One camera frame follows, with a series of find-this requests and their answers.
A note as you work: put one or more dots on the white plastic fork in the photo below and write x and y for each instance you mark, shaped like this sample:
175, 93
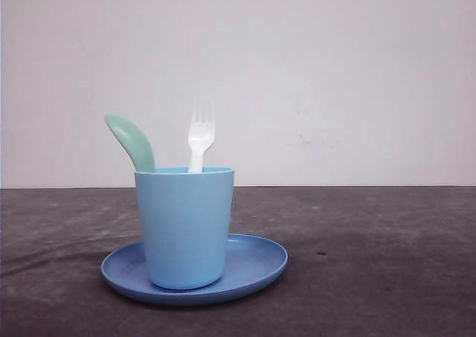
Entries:
201, 132

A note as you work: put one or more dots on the light blue plastic cup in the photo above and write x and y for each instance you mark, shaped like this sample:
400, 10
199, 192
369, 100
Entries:
185, 220

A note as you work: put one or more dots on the mint green plastic spoon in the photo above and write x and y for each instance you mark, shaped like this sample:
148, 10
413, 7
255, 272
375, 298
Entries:
134, 141

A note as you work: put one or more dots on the blue plastic plate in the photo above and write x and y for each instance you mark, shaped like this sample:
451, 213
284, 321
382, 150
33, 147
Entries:
252, 264

